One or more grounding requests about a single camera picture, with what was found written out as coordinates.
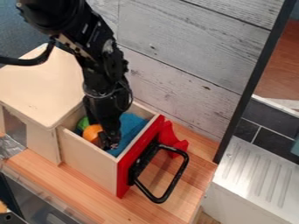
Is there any orange toy carrot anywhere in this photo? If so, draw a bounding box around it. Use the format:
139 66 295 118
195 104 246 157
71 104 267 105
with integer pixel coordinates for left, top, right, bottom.
74 115 106 147

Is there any blue cloth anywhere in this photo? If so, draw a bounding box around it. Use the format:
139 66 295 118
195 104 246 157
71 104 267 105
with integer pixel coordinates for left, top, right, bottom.
105 112 151 158

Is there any drawer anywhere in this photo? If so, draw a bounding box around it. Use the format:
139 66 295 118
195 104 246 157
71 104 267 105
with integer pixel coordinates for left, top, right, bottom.
56 100 191 205

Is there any black cable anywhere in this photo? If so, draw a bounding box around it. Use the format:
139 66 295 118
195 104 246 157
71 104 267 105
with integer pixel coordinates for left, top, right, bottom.
0 37 59 67

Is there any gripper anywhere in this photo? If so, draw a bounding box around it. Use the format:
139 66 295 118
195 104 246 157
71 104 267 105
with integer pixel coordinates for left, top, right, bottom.
81 87 135 151

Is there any cabinet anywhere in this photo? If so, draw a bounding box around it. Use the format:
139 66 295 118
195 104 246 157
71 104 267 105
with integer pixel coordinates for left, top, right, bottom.
0 43 137 166

